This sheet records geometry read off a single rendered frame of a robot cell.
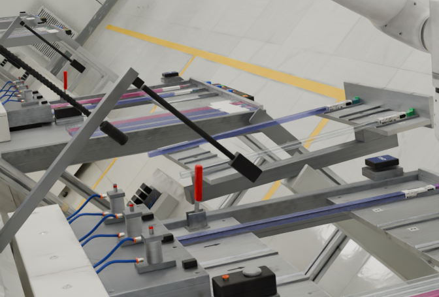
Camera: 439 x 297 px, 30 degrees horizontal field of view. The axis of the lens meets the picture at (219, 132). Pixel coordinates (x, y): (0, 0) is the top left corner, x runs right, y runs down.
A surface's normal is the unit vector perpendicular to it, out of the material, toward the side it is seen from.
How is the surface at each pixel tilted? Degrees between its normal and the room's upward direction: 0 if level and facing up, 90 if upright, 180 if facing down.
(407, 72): 0
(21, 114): 90
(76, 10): 90
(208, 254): 45
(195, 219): 90
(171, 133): 90
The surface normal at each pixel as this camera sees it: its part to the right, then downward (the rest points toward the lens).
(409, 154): -0.73, -0.58
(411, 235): -0.09, -0.97
